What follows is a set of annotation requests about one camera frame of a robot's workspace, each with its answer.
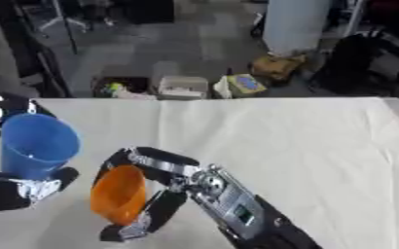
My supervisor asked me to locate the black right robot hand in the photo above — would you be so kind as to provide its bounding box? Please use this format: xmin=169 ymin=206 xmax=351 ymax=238
xmin=91 ymin=146 xmax=203 ymax=243

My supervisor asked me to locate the orange plastic cup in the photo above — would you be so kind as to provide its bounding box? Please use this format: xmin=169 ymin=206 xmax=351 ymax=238
xmin=89 ymin=164 xmax=151 ymax=227

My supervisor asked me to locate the blue plastic cup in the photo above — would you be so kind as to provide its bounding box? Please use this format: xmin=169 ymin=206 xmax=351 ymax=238
xmin=0 ymin=112 xmax=84 ymax=181

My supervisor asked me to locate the grey white box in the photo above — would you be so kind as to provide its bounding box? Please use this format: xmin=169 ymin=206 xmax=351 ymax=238
xmin=155 ymin=75 xmax=212 ymax=100

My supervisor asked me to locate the black box with items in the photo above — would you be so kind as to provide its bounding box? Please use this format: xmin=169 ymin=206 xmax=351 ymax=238
xmin=91 ymin=76 xmax=154 ymax=99

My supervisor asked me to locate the tan bag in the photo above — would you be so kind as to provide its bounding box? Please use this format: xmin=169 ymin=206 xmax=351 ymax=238
xmin=248 ymin=53 xmax=310 ymax=83

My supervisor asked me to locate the black pole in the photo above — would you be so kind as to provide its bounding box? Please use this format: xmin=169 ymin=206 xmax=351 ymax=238
xmin=59 ymin=0 xmax=81 ymax=55

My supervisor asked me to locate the white tripod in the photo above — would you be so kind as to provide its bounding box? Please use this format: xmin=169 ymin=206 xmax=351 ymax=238
xmin=37 ymin=0 xmax=92 ymax=34

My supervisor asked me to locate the white column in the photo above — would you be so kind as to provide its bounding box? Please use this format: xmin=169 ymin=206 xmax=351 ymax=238
xmin=261 ymin=0 xmax=335 ymax=56

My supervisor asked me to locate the black backpack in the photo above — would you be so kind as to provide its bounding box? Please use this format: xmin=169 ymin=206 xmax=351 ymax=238
xmin=309 ymin=31 xmax=396 ymax=95

